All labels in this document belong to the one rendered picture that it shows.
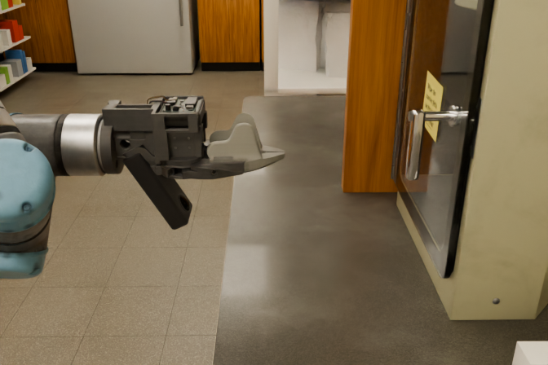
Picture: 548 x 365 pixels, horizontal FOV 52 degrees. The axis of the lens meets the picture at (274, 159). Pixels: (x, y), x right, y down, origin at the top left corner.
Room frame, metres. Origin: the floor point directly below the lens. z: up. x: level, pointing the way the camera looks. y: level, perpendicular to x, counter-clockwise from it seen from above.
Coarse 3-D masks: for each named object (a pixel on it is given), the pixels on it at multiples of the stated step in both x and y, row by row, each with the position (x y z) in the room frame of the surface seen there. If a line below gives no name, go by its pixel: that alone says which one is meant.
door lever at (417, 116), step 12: (420, 108) 0.64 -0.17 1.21; (420, 120) 0.62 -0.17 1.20; (432, 120) 0.63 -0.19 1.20; (444, 120) 0.63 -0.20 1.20; (456, 120) 0.62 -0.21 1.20; (420, 132) 0.62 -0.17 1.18; (408, 144) 0.63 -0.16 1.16; (420, 144) 0.62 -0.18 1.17; (408, 156) 0.63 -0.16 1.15; (420, 156) 0.62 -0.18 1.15; (408, 168) 0.62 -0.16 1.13
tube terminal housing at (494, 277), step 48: (528, 0) 0.58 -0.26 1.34; (528, 48) 0.58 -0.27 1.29; (480, 96) 0.59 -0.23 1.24; (528, 96) 0.58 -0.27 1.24; (480, 144) 0.58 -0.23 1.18; (528, 144) 0.58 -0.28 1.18; (480, 192) 0.58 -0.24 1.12; (528, 192) 0.58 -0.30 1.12; (480, 240) 0.58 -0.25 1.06; (528, 240) 0.58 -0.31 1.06; (480, 288) 0.58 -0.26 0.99; (528, 288) 0.58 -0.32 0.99
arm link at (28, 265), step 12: (48, 228) 0.53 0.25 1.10; (36, 240) 0.51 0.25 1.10; (0, 252) 0.50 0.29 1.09; (12, 252) 0.50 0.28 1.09; (24, 252) 0.51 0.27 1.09; (36, 252) 0.52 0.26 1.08; (0, 264) 0.49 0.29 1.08; (12, 264) 0.50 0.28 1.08; (24, 264) 0.50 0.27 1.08; (36, 264) 0.51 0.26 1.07; (0, 276) 0.52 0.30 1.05; (12, 276) 0.52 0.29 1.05; (24, 276) 0.52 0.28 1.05
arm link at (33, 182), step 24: (0, 120) 0.49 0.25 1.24; (0, 144) 0.45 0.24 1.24; (24, 144) 0.46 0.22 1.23; (0, 168) 0.44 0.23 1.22; (24, 168) 0.44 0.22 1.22; (48, 168) 0.45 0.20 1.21; (0, 192) 0.42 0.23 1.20; (24, 192) 0.43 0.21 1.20; (48, 192) 0.44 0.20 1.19; (0, 216) 0.41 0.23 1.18; (24, 216) 0.42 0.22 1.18; (48, 216) 0.49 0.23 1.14; (0, 240) 0.47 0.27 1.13; (24, 240) 0.48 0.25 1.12
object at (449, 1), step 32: (416, 0) 0.85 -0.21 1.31; (448, 0) 0.70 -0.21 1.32; (480, 0) 0.60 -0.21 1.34; (416, 32) 0.84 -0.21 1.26; (448, 32) 0.69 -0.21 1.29; (480, 32) 0.59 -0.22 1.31; (416, 64) 0.82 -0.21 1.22; (448, 64) 0.67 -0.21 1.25; (480, 64) 0.59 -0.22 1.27; (416, 96) 0.80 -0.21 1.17; (448, 96) 0.66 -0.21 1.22; (448, 128) 0.64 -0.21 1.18; (448, 160) 0.63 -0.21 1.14; (416, 192) 0.75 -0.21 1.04; (448, 192) 0.61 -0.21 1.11; (416, 224) 0.73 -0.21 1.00; (448, 224) 0.60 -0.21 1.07; (448, 256) 0.59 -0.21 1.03
